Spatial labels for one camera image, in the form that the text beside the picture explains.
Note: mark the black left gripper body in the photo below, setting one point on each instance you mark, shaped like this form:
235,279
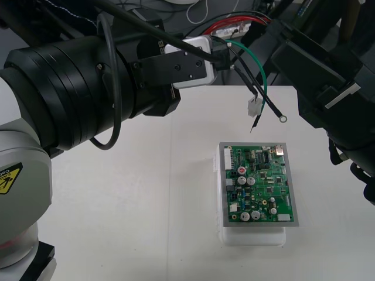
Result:
152,38

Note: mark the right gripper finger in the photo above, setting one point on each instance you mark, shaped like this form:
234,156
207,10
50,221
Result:
299,68
316,49

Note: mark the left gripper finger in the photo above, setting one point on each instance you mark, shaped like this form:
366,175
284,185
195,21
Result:
225,58
219,41

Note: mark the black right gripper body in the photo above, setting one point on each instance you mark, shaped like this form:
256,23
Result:
337,126

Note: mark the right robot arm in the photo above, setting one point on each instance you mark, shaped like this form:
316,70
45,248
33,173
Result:
367,187

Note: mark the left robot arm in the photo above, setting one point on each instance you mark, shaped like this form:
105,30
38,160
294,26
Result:
58,87

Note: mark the dark stand with brown leg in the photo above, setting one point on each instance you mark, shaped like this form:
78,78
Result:
348,20

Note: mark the white round base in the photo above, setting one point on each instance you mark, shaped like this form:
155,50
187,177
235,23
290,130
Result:
181,1

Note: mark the milky plastic box with lid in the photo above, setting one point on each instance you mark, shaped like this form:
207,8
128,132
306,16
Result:
252,237

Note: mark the pale grey left wrist camera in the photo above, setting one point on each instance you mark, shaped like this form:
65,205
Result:
193,44

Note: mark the pale grey wrist camera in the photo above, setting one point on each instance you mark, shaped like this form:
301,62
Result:
342,95
193,44

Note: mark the pale grey right wrist camera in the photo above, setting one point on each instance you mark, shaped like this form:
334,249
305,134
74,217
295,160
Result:
342,95

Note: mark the green circuit board grey frame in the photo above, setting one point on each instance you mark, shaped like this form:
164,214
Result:
260,187

